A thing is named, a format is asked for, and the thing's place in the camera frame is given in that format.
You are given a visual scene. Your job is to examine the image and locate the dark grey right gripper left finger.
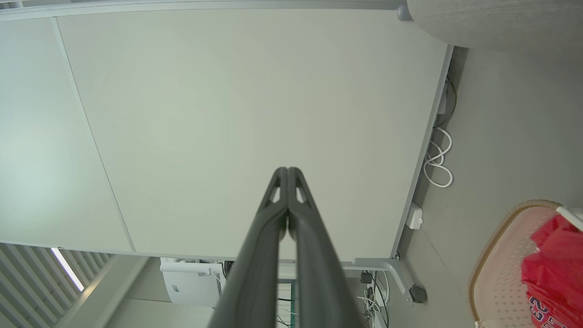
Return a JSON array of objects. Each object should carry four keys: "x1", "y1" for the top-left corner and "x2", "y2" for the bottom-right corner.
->
[{"x1": 207, "y1": 167, "x2": 288, "y2": 328}]

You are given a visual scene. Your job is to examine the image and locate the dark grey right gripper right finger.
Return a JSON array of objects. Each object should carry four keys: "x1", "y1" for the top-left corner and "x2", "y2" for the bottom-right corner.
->
[{"x1": 288, "y1": 167, "x2": 365, "y2": 328}]

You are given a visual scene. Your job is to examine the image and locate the red and white garment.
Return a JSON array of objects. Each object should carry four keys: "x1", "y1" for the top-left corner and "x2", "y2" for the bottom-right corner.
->
[{"x1": 521, "y1": 214, "x2": 583, "y2": 328}]

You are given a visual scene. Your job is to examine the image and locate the grey metal partition foot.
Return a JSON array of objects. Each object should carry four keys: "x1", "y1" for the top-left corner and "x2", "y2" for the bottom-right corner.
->
[{"x1": 352, "y1": 256, "x2": 413, "y2": 307}]

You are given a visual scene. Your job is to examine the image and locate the white printer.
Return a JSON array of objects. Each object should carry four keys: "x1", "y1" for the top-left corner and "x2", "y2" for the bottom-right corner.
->
[{"x1": 159, "y1": 258, "x2": 225, "y2": 308}]

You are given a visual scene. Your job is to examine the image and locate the white power adapter box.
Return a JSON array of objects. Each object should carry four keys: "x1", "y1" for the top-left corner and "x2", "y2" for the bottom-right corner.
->
[{"x1": 406, "y1": 202, "x2": 424, "y2": 230}]

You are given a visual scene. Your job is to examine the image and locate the white partition panel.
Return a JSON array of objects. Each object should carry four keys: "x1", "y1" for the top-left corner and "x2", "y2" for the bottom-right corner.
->
[
  {"x1": 54, "y1": 4, "x2": 455, "y2": 264},
  {"x1": 0, "y1": 16, "x2": 136, "y2": 253}
]

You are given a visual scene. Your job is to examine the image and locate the cream perforated laundry basket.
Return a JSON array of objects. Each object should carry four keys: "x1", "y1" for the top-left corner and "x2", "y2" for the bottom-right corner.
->
[{"x1": 468, "y1": 199, "x2": 583, "y2": 328}]

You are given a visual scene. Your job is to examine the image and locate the ceiling light strip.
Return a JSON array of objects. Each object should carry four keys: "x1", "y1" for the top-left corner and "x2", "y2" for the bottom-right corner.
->
[{"x1": 51, "y1": 248, "x2": 85, "y2": 292}]

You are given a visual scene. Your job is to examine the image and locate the tangled white cable bundle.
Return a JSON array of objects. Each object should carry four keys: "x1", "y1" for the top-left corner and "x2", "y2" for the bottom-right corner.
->
[{"x1": 357, "y1": 272, "x2": 391, "y2": 328}]

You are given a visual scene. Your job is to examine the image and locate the looped white cable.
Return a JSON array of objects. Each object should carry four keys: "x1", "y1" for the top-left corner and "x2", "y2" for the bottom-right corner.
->
[{"x1": 423, "y1": 127, "x2": 454, "y2": 189}]

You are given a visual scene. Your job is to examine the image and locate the white wall plug with cords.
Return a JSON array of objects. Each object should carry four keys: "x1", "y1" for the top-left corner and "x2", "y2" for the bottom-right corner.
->
[{"x1": 434, "y1": 77, "x2": 457, "y2": 129}]

